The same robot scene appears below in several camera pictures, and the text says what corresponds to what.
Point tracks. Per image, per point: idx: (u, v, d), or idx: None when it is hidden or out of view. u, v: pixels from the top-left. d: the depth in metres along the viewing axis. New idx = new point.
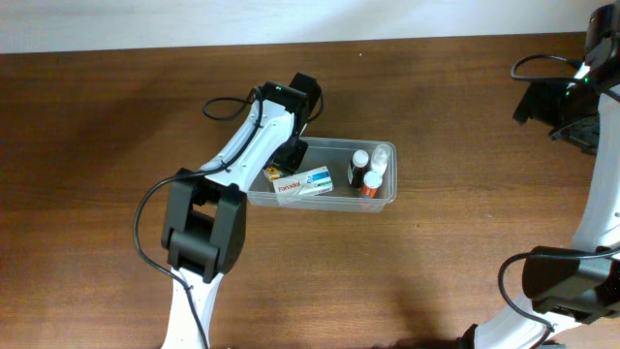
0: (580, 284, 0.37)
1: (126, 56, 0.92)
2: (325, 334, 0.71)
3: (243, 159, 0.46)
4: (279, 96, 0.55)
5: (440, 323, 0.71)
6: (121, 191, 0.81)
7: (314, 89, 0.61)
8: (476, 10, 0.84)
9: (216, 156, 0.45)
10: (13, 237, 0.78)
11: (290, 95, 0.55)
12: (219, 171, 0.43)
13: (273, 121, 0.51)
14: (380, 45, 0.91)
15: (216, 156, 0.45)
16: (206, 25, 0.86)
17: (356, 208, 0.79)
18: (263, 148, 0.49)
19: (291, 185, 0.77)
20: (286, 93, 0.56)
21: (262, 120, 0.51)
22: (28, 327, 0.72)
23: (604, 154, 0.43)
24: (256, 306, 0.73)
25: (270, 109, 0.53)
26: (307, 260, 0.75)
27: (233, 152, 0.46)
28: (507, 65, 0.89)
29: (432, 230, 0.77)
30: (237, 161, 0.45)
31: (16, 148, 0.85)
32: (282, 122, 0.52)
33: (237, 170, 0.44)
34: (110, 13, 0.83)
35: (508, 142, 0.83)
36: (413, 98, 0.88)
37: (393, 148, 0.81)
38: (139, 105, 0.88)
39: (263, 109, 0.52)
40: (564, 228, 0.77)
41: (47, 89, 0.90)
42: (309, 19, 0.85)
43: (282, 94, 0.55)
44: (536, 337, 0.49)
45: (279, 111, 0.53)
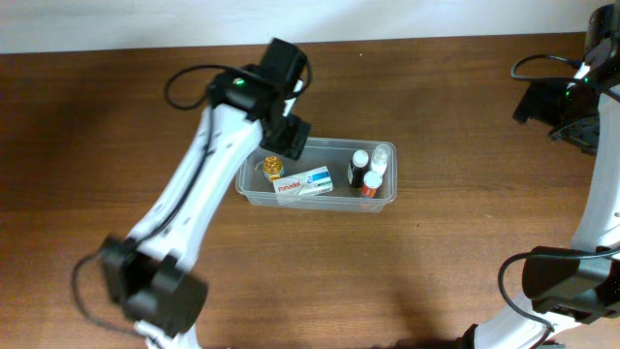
0: (580, 284, 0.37)
1: (126, 56, 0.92)
2: (326, 334, 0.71)
3: (187, 210, 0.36)
4: (240, 90, 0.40)
5: (440, 323, 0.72)
6: (121, 191, 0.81)
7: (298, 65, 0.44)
8: (476, 10, 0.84)
9: (152, 214, 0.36)
10: (14, 237, 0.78)
11: (255, 86, 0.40)
12: (152, 237, 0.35)
13: (228, 142, 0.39)
14: (381, 45, 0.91)
15: (152, 214, 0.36)
16: (207, 25, 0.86)
17: (356, 208, 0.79)
18: (220, 180, 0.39)
19: (291, 185, 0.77)
20: (250, 83, 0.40)
21: (212, 142, 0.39)
22: (29, 327, 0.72)
23: (604, 154, 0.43)
24: (256, 306, 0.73)
25: (223, 119, 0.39)
26: (307, 261, 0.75)
27: (176, 201, 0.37)
28: (507, 65, 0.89)
29: (432, 230, 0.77)
30: (177, 217, 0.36)
31: (16, 148, 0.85)
32: (239, 140, 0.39)
33: (179, 228, 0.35)
34: (110, 13, 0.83)
35: (508, 142, 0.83)
36: (414, 98, 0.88)
37: (393, 148, 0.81)
38: (139, 106, 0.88)
39: (215, 120, 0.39)
40: (564, 228, 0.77)
41: (47, 90, 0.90)
42: (309, 19, 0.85)
43: (245, 88, 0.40)
44: (536, 337, 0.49)
45: (237, 121, 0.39)
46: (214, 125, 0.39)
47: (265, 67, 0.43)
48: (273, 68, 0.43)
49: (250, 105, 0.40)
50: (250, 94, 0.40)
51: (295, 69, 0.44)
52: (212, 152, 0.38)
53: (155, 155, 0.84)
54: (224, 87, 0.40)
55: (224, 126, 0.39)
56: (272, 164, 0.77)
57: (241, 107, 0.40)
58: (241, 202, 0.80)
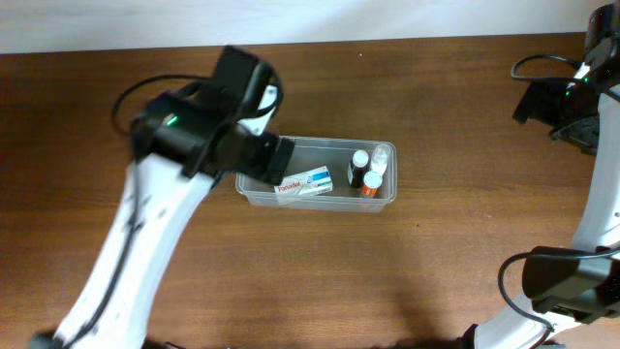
0: (579, 284, 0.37)
1: (125, 57, 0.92)
2: (326, 334, 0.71)
3: (115, 299, 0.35)
4: (177, 132, 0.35)
5: (440, 323, 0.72)
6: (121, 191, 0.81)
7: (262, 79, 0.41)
8: (476, 10, 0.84)
9: (81, 302, 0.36)
10: (14, 237, 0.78)
11: (196, 124, 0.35)
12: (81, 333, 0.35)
13: (158, 210, 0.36)
14: (381, 45, 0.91)
15: (81, 302, 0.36)
16: (206, 25, 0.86)
17: (356, 208, 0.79)
18: (155, 252, 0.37)
19: (291, 185, 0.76)
20: (191, 111, 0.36)
21: (139, 212, 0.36)
22: (29, 327, 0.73)
23: (604, 154, 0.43)
24: (256, 306, 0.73)
25: (151, 182, 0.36)
26: (307, 261, 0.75)
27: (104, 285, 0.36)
28: (507, 65, 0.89)
29: (432, 230, 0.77)
30: (107, 307, 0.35)
31: (16, 148, 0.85)
32: (171, 206, 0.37)
33: (109, 323, 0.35)
34: (109, 13, 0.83)
35: (508, 142, 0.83)
36: (413, 98, 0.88)
37: (393, 148, 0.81)
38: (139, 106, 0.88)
39: (142, 184, 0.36)
40: (564, 228, 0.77)
41: (47, 90, 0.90)
42: (309, 19, 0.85)
43: (183, 120, 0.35)
44: (536, 337, 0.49)
45: (170, 180, 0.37)
46: (142, 187, 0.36)
47: (215, 85, 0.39)
48: (226, 92, 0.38)
49: (191, 141, 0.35)
50: (187, 128, 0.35)
51: (255, 83, 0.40)
52: (140, 225, 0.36)
53: None
54: (155, 122, 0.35)
55: (152, 190, 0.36)
56: None
57: (179, 143, 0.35)
58: (241, 202, 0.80)
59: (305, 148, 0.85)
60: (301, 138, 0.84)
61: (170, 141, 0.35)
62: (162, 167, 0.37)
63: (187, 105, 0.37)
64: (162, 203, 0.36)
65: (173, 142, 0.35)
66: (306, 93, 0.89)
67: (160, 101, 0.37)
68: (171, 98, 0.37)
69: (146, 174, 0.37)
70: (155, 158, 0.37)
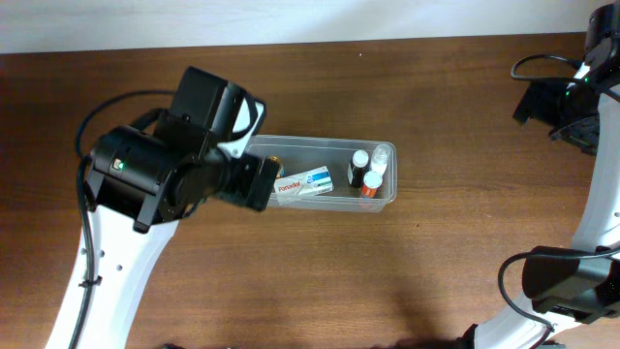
0: (579, 284, 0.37)
1: (125, 56, 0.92)
2: (326, 334, 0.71)
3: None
4: (130, 168, 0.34)
5: (440, 323, 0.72)
6: None
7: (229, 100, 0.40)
8: (476, 10, 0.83)
9: None
10: (14, 237, 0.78)
11: (151, 156, 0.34)
12: None
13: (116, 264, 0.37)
14: (381, 45, 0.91)
15: None
16: (206, 25, 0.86)
17: (356, 208, 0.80)
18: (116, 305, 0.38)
19: (291, 185, 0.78)
20: (144, 148, 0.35)
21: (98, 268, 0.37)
22: (30, 326, 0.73)
23: (604, 154, 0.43)
24: (256, 306, 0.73)
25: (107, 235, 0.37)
26: (307, 261, 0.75)
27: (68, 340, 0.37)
28: (508, 65, 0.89)
29: (432, 230, 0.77)
30: None
31: (16, 148, 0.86)
32: (127, 262, 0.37)
33: None
34: (109, 13, 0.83)
35: (508, 142, 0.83)
36: (414, 98, 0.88)
37: (393, 148, 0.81)
38: (139, 106, 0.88)
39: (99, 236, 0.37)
40: (564, 228, 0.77)
41: (47, 90, 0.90)
42: (309, 19, 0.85)
43: (140, 156, 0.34)
44: (536, 337, 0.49)
45: (123, 232, 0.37)
46: (99, 239, 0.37)
47: (177, 113, 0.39)
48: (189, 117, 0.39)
49: (146, 180, 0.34)
50: (146, 167, 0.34)
51: (221, 106, 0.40)
52: (97, 281, 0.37)
53: None
54: (108, 163, 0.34)
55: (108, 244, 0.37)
56: None
57: (137, 182, 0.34)
58: None
59: (306, 148, 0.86)
60: (301, 138, 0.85)
61: (127, 181, 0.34)
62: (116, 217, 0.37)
63: (144, 139, 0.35)
64: (117, 258, 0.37)
65: (132, 182, 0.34)
66: (306, 93, 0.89)
67: (113, 137, 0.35)
68: (127, 131, 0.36)
69: (101, 229, 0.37)
70: (108, 207, 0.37)
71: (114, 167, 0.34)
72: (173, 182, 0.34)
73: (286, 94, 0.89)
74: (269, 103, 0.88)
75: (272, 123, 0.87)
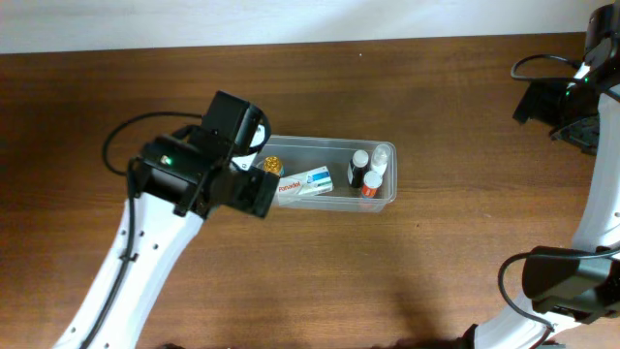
0: (580, 284, 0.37)
1: (125, 56, 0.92)
2: (326, 334, 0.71)
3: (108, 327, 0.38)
4: (172, 168, 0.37)
5: (440, 323, 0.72)
6: (121, 192, 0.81)
7: (252, 118, 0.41)
8: (476, 11, 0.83)
9: (75, 328, 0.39)
10: (14, 237, 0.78)
11: (191, 157, 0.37)
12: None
13: (152, 243, 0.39)
14: (381, 45, 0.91)
15: (75, 327, 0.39)
16: (206, 25, 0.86)
17: (356, 208, 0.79)
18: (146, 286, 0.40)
19: (291, 185, 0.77)
20: (184, 151, 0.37)
21: (135, 247, 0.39)
22: (30, 327, 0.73)
23: (604, 154, 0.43)
24: (256, 306, 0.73)
25: (145, 218, 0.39)
26: (307, 261, 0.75)
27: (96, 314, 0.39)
28: (507, 65, 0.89)
29: (432, 230, 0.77)
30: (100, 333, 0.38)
31: (16, 148, 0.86)
32: (163, 243, 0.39)
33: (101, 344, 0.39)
34: (108, 13, 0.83)
35: (509, 142, 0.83)
36: (414, 98, 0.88)
37: (393, 148, 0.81)
38: (139, 106, 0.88)
39: (138, 220, 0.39)
40: (564, 228, 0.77)
41: (47, 90, 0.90)
42: (309, 19, 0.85)
43: (183, 159, 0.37)
44: (536, 337, 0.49)
45: (164, 215, 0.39)
46: (141, 217, 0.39)
47: (206, 128, 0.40)
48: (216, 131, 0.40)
49: (187, 176, 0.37)
50: (186, 166, 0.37)
51: (246, 124, 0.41)
52: (133, 259, 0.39)
53: None
54: (156, 161, 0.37)
55: (145, 226, 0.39)
56: (272, 164, 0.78)
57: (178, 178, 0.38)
58: None
59: (305, 148, 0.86)
60: (302, 138, 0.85)
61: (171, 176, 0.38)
62: (158, 204, 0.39)
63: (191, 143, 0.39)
64: (154, 238, 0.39)
65: (171, 178, 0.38)
66: (306, 93, 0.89)
67: (159, 141, 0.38)
68: (169, 140, 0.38)
69: (142, 210, 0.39)
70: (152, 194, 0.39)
71: (161, 164, 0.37)
72: (205, 186, 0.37)
73: (286, 94, 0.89)
74: (269, 103, 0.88)
75: (272, 123, 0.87)
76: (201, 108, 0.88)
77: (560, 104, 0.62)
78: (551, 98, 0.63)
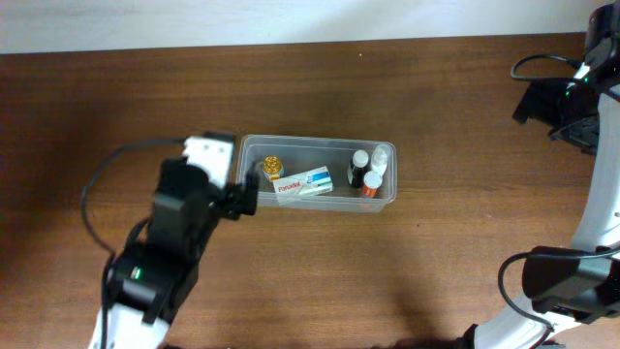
0: (580, 284, 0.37)
1: (125, 56, 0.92)
2: (325, 334, 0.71)
3: None
4: (138, 286, 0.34)
5: (440, 323, 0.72)
6: (120, 192, 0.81)
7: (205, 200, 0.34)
8: (476, 10, 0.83)
9: None
10: (14, 237, 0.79)
11: (157, 274, 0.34)
12: None
13: None
14: (381, 45, 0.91)
15: None
16: (206, 25, 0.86)
17: (356, 208, 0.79)
18: None
19: (291, 185, 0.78)
20: (149, 269, 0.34)
21: None
22: (29, 326, 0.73)
23: (604, 154, 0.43)
24: (256, 306, 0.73)
25: (119, 325, 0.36)
26: (307, 261, 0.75)
27: None
28: (507, 65, 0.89)
29: (432, 229, 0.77)
30: None
31: (17, 148, 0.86)
32: None
33: None
34: (109, 13, 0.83)
35: (509, 142, 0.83)
36: (413, 98, 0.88)
37: (393, 148, 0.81)
38: (139, 106, 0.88)
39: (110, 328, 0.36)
40: (564, 228, 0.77)
41: (48, 90, 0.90)
42: (309, 19, 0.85)
43: (148, 272, 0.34)
44: (536, 337, 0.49)
45: (136, 325, 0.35)
46: (112, 331, 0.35)
47: (158, 229, 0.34)
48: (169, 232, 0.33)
49: (152, 293, 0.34)
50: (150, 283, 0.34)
51: (201, 208, 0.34)
52: None
53: None
54: (123, 275, 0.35)
55: (116, 333, 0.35)
56: (272, 164, 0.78)
57: (144, 295, 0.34)
58: None
59: (305, 148, 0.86)
60: (302, 138, 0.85)
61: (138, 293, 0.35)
62: (130, 312, 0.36)
63: (150, 245, 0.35)
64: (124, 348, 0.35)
65: (139, 296, 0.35)
66: (306, 93, 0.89)
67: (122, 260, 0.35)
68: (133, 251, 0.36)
69: (115, 321, 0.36)
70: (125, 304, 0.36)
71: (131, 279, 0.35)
72: (175, 292, 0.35)
73: (286, 94, 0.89)
74: (269, 103, 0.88)
75: (272, 123, 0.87)
76: (201, 109, 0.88)
77: (559, 105, 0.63)
78: (550, 98, 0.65)
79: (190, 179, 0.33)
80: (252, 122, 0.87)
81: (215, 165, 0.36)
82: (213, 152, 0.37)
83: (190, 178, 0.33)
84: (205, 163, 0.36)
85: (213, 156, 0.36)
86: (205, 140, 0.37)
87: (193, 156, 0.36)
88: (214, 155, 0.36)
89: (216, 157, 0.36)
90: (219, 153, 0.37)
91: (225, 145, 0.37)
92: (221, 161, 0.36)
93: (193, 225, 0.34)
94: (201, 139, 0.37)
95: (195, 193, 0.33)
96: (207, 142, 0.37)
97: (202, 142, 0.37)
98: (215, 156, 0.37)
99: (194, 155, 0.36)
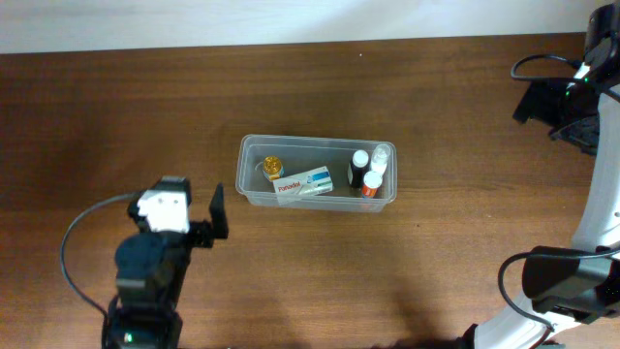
0: (580, 284, 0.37)
1: (125, 56, 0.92)
2: (325, 334, 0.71)
3: None
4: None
5: (440, 323, 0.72)
6: (120, 192, 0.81)
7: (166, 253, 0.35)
8: (476, 11, 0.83)
9: None
10: (14, 237, 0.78)
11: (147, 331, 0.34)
12: None
13: None
14: (381, 45, 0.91)
15: None
16: (207, 25, 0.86)
17: (356, 208, 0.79)
18: None
19: (291, 185, 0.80)
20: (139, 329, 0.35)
21: None
22: (29, 327, 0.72)
23: (604, 155, 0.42)
24: (256, 306, 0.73)
25: None
26: (307, 261, 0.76)
27: None
28: (507, 65, 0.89)
29: (432, 229, 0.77)
30: None
31: (16, 148, 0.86)
32: None
33: None
34: (109, 13, 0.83)
35: (509, 142, 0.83)
36: (413, 98, 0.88)
37: (393, 148, 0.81)
38: (139, 106, 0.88)
39: None
40: (564, 228, 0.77)
41: (48, 90, 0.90)
42: (309, 19, 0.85)
43: (139, 333, 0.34)
44: (536, 336, 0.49)
45: None
46: None
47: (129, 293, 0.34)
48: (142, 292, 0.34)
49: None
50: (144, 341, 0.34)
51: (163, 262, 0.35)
52: None
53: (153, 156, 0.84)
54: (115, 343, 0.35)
55: None
56: (272, 164, 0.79)
57: None
58: (241, 201, 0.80)
59: (306, 148, 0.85)
60: (302, 139, 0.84)
61: None
62: None
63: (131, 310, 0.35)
64: None
65: None
66: (306, 93, 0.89)
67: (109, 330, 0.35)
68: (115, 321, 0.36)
69: None
70: None
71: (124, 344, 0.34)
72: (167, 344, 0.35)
73: (285, 94, 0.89)
74: (269, 103, 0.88)
75: (272, 123, 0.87)
76: (201, 109, 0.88)
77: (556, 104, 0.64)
78: (549, 97, 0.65)
79: (142, 256, 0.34)
80: (252, 122, 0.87)
81: (170, 216, 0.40)
82: (168, 205, 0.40)
83: (143, 254, 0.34)
84: (165, 218, 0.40)
85: (168, 208, 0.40)
86: (159, 193, 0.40)
87: (150, 212, 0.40)
88: (170, 206, 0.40)
89: (172, 210, 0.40)
90: (173, 205, 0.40)
91: (177, 196, 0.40)
92: (178, 211, 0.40)
93: (161, 286, 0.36)
94: (156, 193, 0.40)
95: (152, 268, 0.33)
96: (161, 194, 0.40)
97: (156, 197, 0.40)
98: (170, 208, 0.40)
99: (151, 212, 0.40)
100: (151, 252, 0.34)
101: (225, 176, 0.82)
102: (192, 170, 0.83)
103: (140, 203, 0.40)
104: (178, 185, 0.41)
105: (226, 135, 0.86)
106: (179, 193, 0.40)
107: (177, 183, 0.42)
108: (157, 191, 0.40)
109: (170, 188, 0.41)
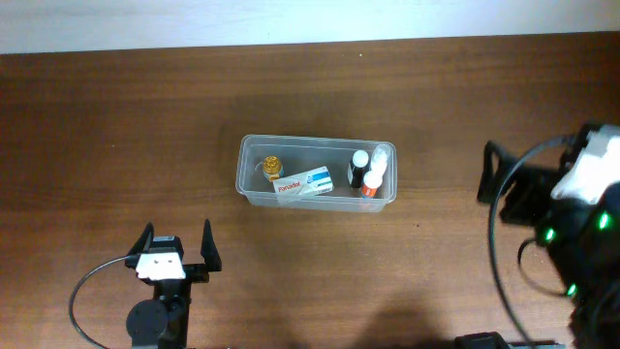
0: None
1: (126, 57, 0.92)
2: (326, 334, 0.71)
3: None
4: None
5: (440, 323, 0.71)
6: (120, 192, 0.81)
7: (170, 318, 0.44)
8: (474, 11, 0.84)
9: None
10: (14, 237, 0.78)
11: None
12: None
13: None
14: (381, 45, 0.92)
15: None
16: (207, 25, 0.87)
17: (356, 208, 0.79)
18: None
19: (291, 185, 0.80)
20: None
21: None
22: (27, 327, 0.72)
23: None
24: (256, 306, 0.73)
25: None
26: (307, 261, 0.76)
27: None
28: (507, 65, 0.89)
29: (432, 229, 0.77)
30: None
31: (18, 147, 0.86)
32: None
33: None
34: (110, 13, 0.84)
35: (509, 142, 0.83)
36: (413, 98, 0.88)
37: (393, 148, 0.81)
38: (138, 106, 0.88)
39: None
40: None
41: (48, 90, 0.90)
42: (308, 21, 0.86)
43: None
44: None
45: None
46: None
47: None
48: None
49: None
50: None
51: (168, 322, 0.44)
52: None
53: (153, 155, 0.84)
54: None
55: None
56: (272, 164, 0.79)
57: None
58: (241, 201, 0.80)
59: (305, 148, 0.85)
60: (301, 138, 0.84)
61: None
62: None
63: None
64: None
65: None
66: (306, 93, 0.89)
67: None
68: None
69: None
70: None
71: None
72: None
73: (285, 94, 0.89)
74: (269, 103, 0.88)
75: (272, 122, 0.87)
76: (201, 109, 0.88)
77: (527, 189, 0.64)
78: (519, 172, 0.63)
79: (151, 322, 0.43)
80: (252, 122, 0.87)
81: (170, 269, 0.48)
82: (165, 264, 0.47)
83: (151, 321, 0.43)
84: (164, 270, 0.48)
85: (166, 266, 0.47)
86: (153, 255, 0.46)
87: (149, 269, 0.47)
88: (167, 265, 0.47)
89: (169, 266, 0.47)
90: (169, 262, 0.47)
91: (171, 258, 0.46)
92: (174, 267, 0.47)
93: (169, 340, 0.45)
94: (150, 256, 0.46)
95: (160, 333, 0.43)
96: (155, 257, 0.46)
97: (151, 259, 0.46)
98: (167, 265, 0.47)
99: (148, 269, 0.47)
100: (157, 318, 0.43)
101: (225, 176, 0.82)
102: (192, 170, 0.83)
103: (141, 269, 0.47)
104: (170, 247, 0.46)
105: (226, 135, 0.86)
106: (171, 255, 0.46)
107: (169, 243, 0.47)
108: (151, 255, 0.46)
109: (161, 251, 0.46)
